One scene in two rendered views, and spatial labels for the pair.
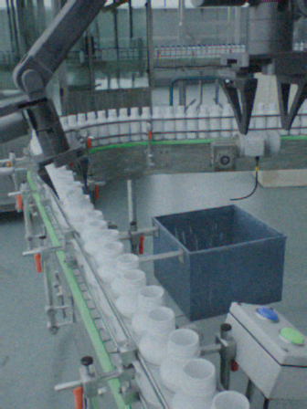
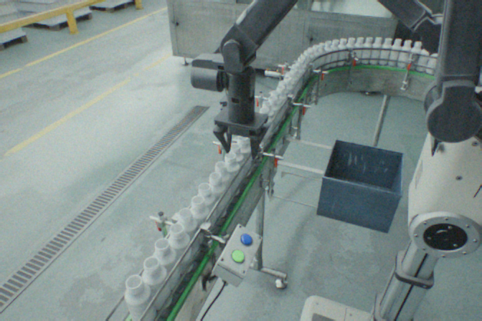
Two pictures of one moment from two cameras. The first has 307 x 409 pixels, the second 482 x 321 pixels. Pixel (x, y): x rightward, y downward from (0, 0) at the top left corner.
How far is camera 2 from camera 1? 0.68 m
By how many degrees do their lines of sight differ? 40
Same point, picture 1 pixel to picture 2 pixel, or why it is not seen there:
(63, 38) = not seen: hidden behind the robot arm
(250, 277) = (365, 208)
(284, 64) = (235, 130)
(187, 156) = not seen: hidden behind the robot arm
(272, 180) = not seen: outside the picture
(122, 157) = (384, 77)
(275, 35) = (232, 113)
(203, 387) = (158, 251)
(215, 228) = (381, 163)
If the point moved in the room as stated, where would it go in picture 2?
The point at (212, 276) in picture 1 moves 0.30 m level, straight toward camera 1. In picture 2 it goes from (336, 195) to (287, 231)
